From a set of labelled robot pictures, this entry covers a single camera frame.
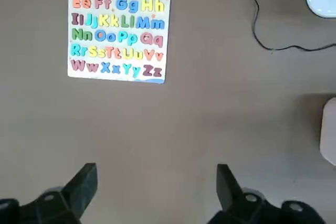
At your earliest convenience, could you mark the pink storage bin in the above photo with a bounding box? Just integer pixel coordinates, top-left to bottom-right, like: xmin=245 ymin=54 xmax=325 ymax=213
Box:
xmin=319 ymin=97 xmax=336 ymax=167

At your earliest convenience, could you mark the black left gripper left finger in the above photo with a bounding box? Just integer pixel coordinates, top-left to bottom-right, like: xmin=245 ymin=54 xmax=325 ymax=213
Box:
xmin=0 ymin=163 xmax=99 ymax=224

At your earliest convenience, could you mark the colourful alphabet puzzle board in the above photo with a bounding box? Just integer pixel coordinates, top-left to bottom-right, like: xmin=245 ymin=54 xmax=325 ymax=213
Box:
xmin=67 ymin=0 xmax=173 ymax=85

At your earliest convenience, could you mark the black lamp cable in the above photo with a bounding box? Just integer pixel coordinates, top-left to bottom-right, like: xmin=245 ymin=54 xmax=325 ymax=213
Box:
xmin=248 ymin=0 xmax=336 ymax=52

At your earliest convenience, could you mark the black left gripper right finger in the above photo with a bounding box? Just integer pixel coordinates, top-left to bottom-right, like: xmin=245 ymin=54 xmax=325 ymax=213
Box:
xmin=209 ymin=163 xmax=329 ymax=224

